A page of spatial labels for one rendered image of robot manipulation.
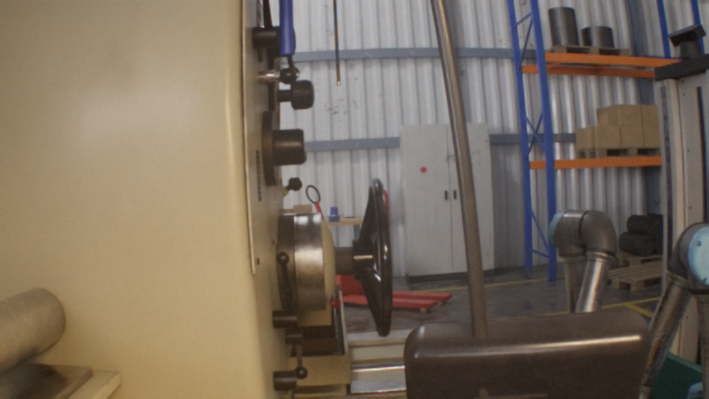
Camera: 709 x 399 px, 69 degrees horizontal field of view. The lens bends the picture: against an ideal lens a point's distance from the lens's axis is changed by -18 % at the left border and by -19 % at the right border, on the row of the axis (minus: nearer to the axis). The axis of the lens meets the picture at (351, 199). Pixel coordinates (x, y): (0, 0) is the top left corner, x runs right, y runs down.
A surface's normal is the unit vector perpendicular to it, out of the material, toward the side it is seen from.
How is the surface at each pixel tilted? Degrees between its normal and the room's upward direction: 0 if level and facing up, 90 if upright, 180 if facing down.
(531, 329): 20
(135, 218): 90
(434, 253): 90
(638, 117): 90
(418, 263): 90
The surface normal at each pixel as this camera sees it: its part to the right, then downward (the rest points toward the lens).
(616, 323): -0.12, -0.92
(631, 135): 0.04, 0.04
